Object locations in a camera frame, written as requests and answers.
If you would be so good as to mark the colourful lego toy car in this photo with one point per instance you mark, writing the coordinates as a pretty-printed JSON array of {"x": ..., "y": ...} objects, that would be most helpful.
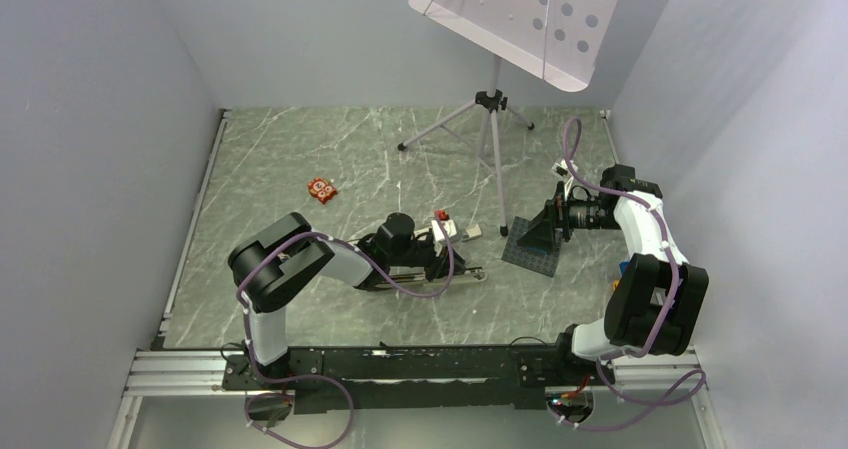
[{"x": 622, "y": 269}]

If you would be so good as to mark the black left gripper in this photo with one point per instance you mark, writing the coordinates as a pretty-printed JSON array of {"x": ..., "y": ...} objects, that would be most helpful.
[{"x": 440, "y": 265}]

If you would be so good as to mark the dark grey lego baseplate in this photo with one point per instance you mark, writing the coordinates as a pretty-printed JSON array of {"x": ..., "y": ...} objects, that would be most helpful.
[{"x": 534, "y": 260}]

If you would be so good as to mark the red cartoon eraser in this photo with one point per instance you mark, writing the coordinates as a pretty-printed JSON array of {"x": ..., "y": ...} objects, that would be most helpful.
[{"x": 322, "y": 189}]

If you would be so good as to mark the white perforated music stand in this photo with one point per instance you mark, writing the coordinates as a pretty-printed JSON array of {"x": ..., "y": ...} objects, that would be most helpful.
[{"x": 556, "y": 41}]

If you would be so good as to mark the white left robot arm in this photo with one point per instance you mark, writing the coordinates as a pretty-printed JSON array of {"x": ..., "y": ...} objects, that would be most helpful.
[{"x": 275, "y": 265}]

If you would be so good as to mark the staple box tray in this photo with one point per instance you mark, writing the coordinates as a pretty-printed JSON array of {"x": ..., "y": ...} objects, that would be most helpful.
[{"x": 470, "y": 233}]

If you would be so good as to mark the black silver stapler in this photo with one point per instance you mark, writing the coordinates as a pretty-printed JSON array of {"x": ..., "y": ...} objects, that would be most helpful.
[{"x": 417, "y": 281}]

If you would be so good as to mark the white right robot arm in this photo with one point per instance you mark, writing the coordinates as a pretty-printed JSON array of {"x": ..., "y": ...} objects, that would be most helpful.
[{"x": 654, "y": 309}]

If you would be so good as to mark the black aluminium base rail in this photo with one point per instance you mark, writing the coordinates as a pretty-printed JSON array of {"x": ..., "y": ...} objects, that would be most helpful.
[{"x": 316, "y": 380}]

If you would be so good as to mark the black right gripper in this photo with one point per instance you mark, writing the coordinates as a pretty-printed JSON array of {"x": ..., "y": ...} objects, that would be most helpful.
[{"x": 556, "y": 213}]

